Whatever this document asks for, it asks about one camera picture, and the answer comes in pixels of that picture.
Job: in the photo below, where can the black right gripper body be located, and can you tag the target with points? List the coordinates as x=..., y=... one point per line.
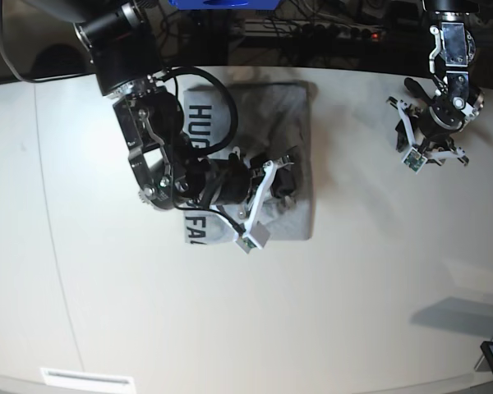
x=263, y=184

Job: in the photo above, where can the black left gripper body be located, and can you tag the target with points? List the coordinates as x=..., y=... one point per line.
x=421, y=140

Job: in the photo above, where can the grey T-shirt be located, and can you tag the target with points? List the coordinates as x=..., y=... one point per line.
x=273, y=121

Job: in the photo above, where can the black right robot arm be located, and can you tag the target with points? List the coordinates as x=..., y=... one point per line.
x=171, y=171

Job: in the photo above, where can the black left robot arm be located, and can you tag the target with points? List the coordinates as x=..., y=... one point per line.
x=453, y=51

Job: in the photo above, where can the white label strip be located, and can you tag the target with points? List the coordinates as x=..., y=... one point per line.
x=49, y=374

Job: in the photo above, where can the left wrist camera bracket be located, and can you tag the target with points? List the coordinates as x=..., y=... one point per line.
x=452, y=123

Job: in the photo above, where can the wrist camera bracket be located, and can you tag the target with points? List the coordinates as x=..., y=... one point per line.
x=256, y=213
x=452, y=123

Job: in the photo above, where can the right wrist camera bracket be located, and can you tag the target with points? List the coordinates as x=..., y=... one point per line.
x=256, y=213

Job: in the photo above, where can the blue plastic mount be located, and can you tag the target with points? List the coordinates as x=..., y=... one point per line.
x=225, y=4

